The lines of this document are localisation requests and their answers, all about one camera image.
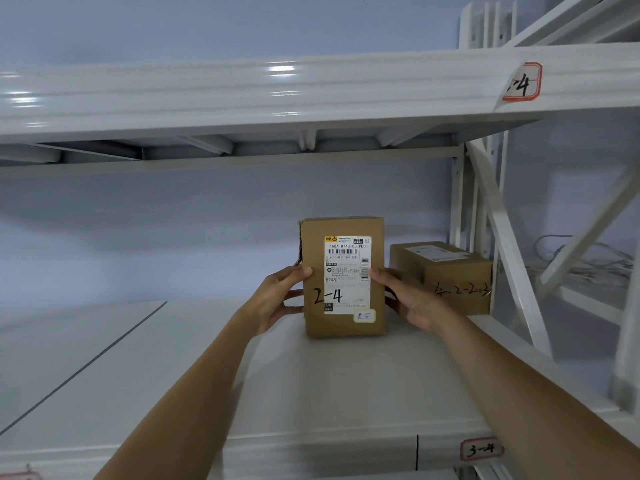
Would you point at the person's right hand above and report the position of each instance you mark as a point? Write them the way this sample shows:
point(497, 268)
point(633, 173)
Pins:
point(413, 299)

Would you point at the person's left hand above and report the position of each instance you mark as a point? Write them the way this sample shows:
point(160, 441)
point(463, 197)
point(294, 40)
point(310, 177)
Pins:
point(269, 300)

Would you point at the person's left thumb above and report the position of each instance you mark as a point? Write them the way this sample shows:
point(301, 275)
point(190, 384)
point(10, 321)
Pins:
point(296, 274)

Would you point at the person's left middle finger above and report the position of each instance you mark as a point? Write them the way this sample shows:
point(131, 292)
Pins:
point(294, 311)

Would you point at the person's right thumb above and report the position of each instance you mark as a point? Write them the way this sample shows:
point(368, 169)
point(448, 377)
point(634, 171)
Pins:
point(387, 278)

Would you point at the person's right middle finger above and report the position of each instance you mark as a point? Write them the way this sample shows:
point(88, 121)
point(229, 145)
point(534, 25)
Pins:
point(395, 307)

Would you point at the tall cardboard box with label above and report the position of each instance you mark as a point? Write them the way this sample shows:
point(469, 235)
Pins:
point(344, 275)

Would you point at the person's right forearm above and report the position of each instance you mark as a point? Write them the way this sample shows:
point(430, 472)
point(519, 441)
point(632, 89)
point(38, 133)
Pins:
point(535, 402)

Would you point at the person's left forearm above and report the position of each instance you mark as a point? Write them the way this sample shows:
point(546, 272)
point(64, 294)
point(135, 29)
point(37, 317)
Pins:
point(176, 407)

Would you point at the low cardboard box with label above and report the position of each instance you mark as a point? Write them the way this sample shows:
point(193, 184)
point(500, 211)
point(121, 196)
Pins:
point(446, 277)

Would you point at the white metal shelving rack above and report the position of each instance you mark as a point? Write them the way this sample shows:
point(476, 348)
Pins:
point(320, 204)

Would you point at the red-bordered shelf label sticker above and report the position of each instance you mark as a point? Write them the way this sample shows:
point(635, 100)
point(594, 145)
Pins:
point(481, 449)
point(521, 82)

